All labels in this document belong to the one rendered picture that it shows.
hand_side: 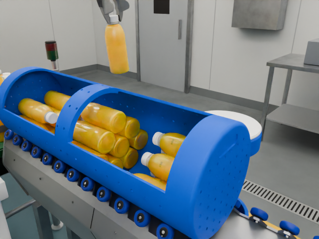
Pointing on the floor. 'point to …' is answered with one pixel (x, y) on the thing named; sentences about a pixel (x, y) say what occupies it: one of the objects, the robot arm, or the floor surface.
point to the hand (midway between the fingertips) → (112, 18)
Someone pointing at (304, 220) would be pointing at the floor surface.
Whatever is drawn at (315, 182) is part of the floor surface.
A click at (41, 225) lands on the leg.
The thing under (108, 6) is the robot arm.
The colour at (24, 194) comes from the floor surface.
